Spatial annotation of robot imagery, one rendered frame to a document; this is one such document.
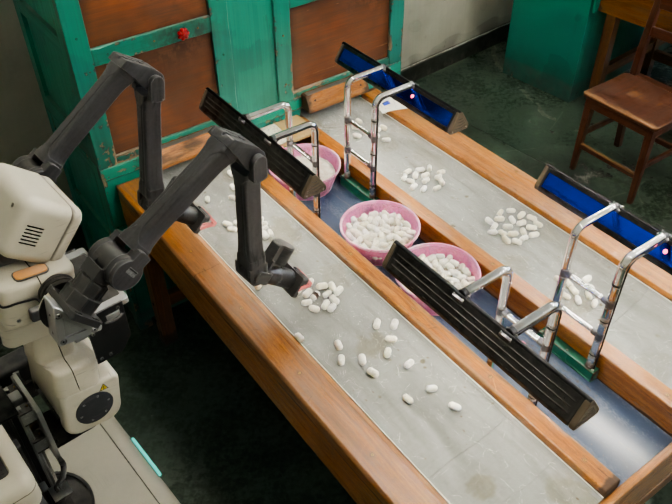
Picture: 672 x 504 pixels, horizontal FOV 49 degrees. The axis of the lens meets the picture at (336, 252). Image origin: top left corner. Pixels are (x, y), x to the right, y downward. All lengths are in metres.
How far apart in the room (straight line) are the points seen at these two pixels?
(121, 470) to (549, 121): 3.17
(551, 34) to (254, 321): 3.12
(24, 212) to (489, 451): 1.21
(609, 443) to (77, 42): 1.91
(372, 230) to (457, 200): 0.34
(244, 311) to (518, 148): 2.50
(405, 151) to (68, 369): 1.51
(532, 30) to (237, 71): 2.48
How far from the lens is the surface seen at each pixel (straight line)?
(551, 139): 4.44
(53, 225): 1.70
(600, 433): 2.11
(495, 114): 4.60
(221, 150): 1.65
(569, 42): 4.70
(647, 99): 4.03
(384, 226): 2.49
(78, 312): 1.65
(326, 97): 3.01
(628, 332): 2.29
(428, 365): 2.07
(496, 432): 1.96
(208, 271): 2.32
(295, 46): 2.90
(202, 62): 2.71
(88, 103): 1.97
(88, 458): 2.56
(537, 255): 2.45
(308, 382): 1.99
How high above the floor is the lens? 2.32
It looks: 41 degrees down
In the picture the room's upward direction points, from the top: 1 degrees counter-clockwise
